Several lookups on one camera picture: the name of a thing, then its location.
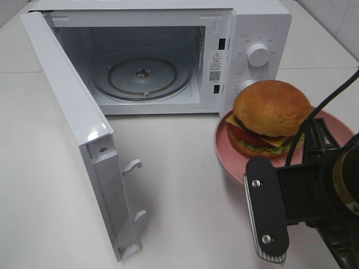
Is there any burger with sesame-free bun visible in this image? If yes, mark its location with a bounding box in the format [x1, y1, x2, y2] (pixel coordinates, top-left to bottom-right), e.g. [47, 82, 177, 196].
[225, 80, 314, 159]

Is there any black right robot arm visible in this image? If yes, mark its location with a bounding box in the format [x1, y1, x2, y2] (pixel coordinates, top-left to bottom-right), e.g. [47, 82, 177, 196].
[243, 118, 358, 268]

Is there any glass microwave turntable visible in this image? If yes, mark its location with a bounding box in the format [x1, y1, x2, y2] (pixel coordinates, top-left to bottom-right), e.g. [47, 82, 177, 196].
[92, 47, 192, 101]

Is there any lower white timer knob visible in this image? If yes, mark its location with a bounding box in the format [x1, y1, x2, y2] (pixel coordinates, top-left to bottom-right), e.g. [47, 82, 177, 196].
[240, 79, 257, 91]

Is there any white microwave door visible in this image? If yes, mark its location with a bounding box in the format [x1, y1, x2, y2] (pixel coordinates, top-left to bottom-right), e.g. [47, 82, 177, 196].
[21, 11, 146, 261]

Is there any warning label sticker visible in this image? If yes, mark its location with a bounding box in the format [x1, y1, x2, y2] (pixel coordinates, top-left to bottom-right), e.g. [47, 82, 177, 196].
[208, 50, 224, 83]

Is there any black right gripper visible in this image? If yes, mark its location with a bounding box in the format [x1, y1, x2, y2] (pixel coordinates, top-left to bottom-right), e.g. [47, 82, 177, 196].
[243, 118, 345, 264]

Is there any upper white power knob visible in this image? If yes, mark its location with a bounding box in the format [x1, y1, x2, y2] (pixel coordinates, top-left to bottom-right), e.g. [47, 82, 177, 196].
[246, 41, 270, 67]

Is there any white microwave oven body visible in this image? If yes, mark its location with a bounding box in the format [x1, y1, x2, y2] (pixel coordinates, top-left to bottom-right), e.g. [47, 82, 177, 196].
[28, 1, 292, 116]

